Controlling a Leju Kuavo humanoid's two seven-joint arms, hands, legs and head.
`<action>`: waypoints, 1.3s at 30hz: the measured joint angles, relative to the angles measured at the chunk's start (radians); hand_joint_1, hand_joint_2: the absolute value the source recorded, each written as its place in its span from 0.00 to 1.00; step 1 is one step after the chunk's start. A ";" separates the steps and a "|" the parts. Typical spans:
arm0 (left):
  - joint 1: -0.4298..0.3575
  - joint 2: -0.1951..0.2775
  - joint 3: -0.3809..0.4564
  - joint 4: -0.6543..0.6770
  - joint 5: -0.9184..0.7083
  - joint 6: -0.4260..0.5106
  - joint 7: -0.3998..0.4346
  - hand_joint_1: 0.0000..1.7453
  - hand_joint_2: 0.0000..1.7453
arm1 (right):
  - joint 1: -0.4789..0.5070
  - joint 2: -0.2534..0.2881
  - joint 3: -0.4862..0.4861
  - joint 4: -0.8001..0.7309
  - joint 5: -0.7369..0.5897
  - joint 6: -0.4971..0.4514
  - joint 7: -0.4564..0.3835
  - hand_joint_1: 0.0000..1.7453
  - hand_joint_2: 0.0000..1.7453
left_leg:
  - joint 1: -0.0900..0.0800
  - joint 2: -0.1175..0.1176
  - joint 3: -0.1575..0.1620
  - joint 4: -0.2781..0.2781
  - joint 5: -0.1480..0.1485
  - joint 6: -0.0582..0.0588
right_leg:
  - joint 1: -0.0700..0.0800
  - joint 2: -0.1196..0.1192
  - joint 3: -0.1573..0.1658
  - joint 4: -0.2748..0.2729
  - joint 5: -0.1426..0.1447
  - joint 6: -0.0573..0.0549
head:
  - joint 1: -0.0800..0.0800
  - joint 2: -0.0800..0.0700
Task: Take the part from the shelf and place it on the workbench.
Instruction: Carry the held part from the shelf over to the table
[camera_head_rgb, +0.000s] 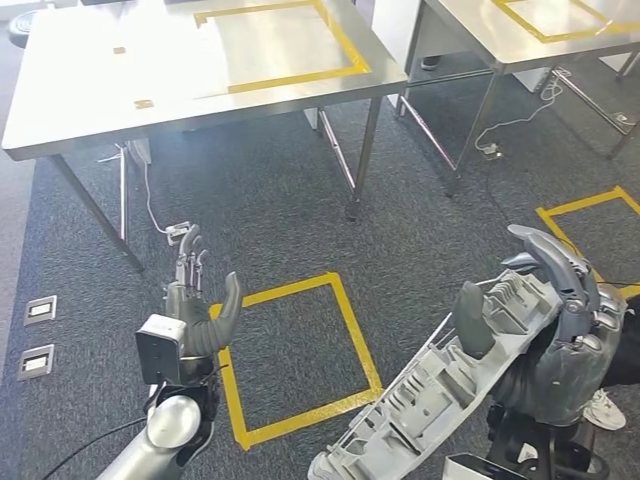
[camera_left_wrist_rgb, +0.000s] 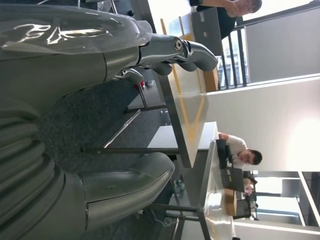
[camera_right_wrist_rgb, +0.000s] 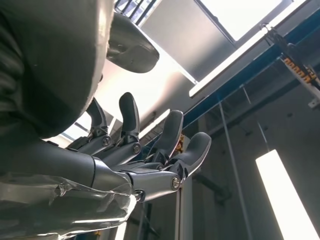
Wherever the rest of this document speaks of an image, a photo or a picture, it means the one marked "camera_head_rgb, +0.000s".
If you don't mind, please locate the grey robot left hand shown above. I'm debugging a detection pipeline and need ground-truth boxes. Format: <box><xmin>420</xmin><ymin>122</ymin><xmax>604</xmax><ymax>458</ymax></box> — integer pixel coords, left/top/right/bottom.
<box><xmin>165</xmin><ymin>225</ymin><xmax>242</xmax><ymax>359</ymax></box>

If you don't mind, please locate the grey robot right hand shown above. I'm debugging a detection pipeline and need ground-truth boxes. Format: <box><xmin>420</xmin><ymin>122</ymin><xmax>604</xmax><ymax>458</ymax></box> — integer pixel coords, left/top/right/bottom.
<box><xmin>452</xmin><ymin>225</ymin><xmax>627</xmax><ymax>427</ymax></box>

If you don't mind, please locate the silver wheel hubcap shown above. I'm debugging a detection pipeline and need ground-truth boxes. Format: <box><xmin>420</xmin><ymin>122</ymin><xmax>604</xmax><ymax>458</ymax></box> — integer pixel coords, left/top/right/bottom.
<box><xmin>307</xmin><ymin>268</ymin><xmax>565</xmax><ymax>480</ymax></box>

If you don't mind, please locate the yellow tape floor square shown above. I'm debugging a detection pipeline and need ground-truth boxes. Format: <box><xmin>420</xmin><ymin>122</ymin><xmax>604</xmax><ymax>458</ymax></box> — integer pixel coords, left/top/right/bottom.
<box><xmin>210</xmin><ymin>271</ymin><xmax>384</xmax><ymax>453</ymax></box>

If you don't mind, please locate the metal floor socket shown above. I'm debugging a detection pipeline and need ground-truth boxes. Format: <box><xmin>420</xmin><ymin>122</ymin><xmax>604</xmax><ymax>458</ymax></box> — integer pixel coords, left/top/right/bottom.
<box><xmin>23</xmin><ymin>294</ymin><xmax>58</xmax><ymax>328</ymax></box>
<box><xmin>17</xmin><ymin>343</ymin><xmax>56</xmax><ymax>383</ymax></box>

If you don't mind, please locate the stainless steel work table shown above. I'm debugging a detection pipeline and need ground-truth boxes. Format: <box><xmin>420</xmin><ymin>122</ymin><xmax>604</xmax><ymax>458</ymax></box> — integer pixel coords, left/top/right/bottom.
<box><xmin>395</xmin><ymin>0</ymin><xmax>640</xmax><ymax>200</ymax></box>
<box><xmin>1</xmin><ymin>0</ymin><xmax>410</xmax><ymax>274</ymax></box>

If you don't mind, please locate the yellow tape table outline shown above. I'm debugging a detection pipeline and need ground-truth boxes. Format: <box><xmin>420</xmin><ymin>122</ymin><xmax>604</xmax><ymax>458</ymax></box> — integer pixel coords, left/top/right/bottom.
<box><xmin>192</xmin><ymin>0</ymin><xmax>373</xmax><ymax>96</ymax></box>
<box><xmin>491</xmin><ymin>0</ymin><xmax>640</xmax><ymax>46</ymax></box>

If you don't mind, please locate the black round stool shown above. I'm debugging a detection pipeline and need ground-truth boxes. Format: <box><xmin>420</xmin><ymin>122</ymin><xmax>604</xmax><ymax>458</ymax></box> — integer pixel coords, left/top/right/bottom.
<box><xmin>7</xmin><ymin>9</ymin><xmax>37</xmax><ymax>50</ymax></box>

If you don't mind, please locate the white panel cabinet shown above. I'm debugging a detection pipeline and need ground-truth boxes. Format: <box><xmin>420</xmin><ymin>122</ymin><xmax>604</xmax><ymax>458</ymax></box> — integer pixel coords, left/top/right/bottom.
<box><xmin>371</xmin><ymin>0</ymin><xmax>427</xmax><ymax>75</ymax></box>

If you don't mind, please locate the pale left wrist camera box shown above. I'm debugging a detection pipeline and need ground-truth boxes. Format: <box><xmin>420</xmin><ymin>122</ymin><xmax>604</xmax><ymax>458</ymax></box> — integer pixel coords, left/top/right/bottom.
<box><xmin>134</xmin><ymin>313</ymin><xmax>187</xmax><ymax>388</ymax></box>

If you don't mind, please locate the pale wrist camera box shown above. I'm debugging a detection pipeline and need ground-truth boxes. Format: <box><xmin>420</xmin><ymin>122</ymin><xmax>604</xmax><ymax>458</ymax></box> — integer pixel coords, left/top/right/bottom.
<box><xmin>134</xmin><ymin>313</ymin><xmax>187</xmax><ymax>388</ymax></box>
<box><xmin>442</xmin><ymin>451</ymin><xmax>527</xmax><ymax>480</ymax></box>

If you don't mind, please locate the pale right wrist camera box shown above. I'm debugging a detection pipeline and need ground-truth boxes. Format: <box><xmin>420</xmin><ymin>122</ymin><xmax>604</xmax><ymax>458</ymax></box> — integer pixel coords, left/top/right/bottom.
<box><xmin>442</xmin><ymin>451</ymin><xmax>527</xmax><ymax>480</ymax></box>

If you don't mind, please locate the white power cable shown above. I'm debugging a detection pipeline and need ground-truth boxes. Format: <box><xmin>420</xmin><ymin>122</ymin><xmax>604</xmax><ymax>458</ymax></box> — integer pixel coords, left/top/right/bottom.
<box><xmin>97</xmin><ymin>142</ymin><xmax>174</xmax><ymax>236</ymax></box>
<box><xmin>473</xmin><ymin>66</ymin><xmax>574</xmax><ymax>152</ymax></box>

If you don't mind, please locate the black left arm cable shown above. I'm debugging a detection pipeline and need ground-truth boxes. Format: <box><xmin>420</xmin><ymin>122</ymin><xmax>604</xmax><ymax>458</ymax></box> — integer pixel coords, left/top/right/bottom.
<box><xmin>42</xmin><ymin>415</ymin><xmax>151</xmax><ymax>480</ymax></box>

